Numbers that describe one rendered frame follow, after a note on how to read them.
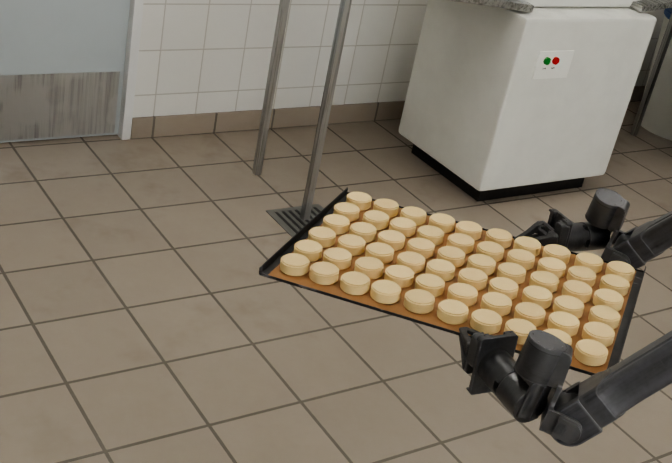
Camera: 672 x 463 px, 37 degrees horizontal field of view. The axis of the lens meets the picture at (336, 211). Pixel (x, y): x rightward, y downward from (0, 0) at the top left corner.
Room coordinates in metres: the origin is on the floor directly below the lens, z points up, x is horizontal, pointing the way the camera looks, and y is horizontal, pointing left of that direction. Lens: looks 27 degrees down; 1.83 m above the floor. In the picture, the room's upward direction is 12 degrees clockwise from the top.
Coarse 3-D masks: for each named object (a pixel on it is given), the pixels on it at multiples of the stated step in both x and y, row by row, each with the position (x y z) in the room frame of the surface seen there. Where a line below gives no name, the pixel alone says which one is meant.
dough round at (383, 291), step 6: (378, 282) 1.44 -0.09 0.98; (384, 282) 1.44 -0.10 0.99; (390, 282) 1.45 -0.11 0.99; (372, 288) 1.42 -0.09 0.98; (378, 288) 1.42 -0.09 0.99; (384, 288) 1.42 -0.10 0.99; (390, 288) 1.43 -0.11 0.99; (396, 288) 1.43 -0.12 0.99; (372, 294) 1.42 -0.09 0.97; (378, 294) 1.41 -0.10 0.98; (384, 294) 1.41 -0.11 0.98; (390, 294) 1.41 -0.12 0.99; (396, 294) 1.41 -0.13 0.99; (378, 300) 1.41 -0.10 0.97; (384, 300) 1.41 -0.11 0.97; (390, 300) 1.41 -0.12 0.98; (396, 300) 1.42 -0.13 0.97
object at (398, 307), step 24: (360, 216) 1.73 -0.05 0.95; (336, 240) 1.61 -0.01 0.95; (408, 240) 1.65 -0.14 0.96; (480, 240) 1.69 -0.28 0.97; (384, 264) 1.55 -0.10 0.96; (336, 288) 1.44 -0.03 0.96; (408, 288) 1.47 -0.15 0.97; (408, 312) 1.39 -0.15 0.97; (432, 312) 1.40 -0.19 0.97; (552, 312) 1.46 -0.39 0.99; (576, 336) 1.39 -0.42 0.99; (576, 360) 1.32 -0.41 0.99
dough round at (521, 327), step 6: (516, 318) 1.39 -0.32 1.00; (510, 324) 1.36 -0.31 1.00; (516, 324) 1.37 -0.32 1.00; (522, 324) 1.37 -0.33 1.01; (528, 324) 1.37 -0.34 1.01; (504, 330) 1.36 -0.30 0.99; (510, 330) 1.35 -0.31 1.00; (516, 330) 1.35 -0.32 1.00; (522, 330) 1.35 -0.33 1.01; (528, 330) 1.35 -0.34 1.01; (522, 336) 1.34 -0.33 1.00; (522, 342) 1.34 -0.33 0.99
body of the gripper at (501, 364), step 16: (480, 336) 1.27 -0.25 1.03; (496, 336) 1.27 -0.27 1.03; (512, 336) 1.28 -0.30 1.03; (480, 352) 1.26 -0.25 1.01; (496, 352) 1.27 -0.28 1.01; (512, 352) 1.29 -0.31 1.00; (480, 368) 1.25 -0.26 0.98; (496, 368) 1.23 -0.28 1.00; (512, 368) 1.23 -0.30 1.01; (480, 384) 1.26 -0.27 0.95; (496, 384) 1.22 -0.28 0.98
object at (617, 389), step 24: (624, 360) 1.20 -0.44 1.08; (648, 360) 1.17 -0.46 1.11; (576, 384) 1.22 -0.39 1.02; (600, 384) 1.17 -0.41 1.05; (624, 384) 1.16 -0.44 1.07; (648, 384) 1.16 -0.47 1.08; (576, 408) 1.16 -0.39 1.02; (600, 408) 1.15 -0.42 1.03; (624, 408) 1.16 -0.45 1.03; (600, 432) 1.15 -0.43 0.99
